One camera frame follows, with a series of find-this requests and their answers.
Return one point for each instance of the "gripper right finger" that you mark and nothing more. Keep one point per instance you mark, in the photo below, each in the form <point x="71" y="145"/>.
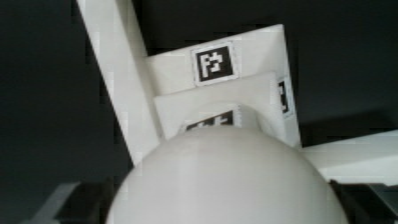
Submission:
<point x="368" y="201"/>

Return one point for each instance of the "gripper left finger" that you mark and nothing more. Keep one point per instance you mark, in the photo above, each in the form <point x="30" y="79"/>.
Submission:
<point x="76" y="204"/>

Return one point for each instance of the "white U-shaped fence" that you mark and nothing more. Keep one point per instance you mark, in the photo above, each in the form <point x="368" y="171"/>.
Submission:
<point x="355" y="160"/>

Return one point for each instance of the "white lamp bulb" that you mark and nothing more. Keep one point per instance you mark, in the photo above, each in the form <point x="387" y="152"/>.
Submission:
<point x="224" y="177"/>

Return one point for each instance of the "white lamp base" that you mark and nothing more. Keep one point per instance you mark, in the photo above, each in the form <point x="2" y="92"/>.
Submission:
<point x="222" y="84"/>

